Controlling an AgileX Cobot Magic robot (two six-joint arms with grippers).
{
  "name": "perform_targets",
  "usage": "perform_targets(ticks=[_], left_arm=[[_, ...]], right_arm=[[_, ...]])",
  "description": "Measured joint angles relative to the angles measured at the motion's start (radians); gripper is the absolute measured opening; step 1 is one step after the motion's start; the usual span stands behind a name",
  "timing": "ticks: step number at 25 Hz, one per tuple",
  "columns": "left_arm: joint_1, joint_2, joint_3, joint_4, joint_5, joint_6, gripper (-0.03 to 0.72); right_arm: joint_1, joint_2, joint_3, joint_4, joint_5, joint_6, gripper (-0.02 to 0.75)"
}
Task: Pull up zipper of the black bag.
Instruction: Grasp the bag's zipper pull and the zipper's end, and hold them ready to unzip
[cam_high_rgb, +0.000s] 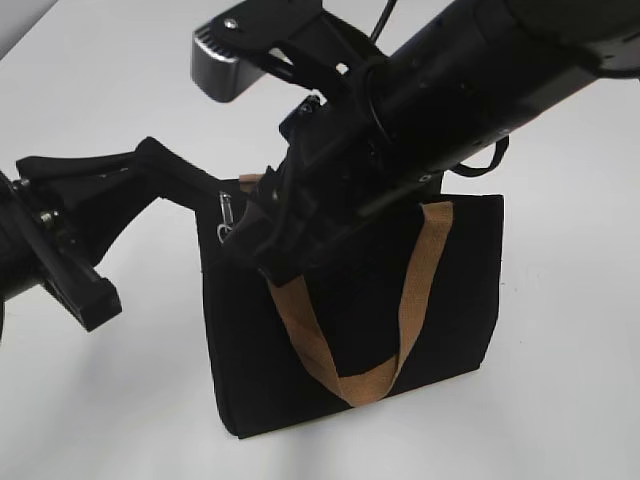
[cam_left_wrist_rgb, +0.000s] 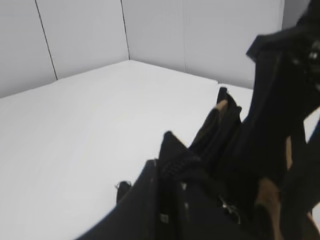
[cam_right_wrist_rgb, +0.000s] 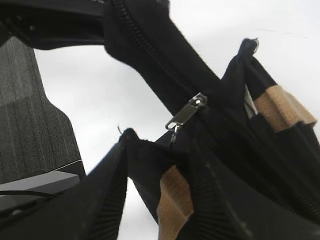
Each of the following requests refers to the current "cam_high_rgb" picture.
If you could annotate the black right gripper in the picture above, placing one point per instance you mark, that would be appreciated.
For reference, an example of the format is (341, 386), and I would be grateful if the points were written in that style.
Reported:
(347, 164)

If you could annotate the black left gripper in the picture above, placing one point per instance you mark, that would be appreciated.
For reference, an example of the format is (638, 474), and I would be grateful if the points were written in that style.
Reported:
(71, 210)

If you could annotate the silver zipper pull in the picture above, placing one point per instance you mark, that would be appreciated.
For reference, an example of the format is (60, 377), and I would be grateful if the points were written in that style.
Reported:
(225, 227)

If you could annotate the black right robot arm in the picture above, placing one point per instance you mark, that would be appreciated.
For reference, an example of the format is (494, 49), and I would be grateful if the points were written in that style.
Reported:
(467, 80)

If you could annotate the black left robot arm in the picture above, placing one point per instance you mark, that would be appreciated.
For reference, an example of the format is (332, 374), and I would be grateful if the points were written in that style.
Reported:
(18, 265)

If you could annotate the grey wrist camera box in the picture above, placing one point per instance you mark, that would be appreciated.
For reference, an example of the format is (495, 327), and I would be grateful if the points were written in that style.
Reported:
(225, 56)

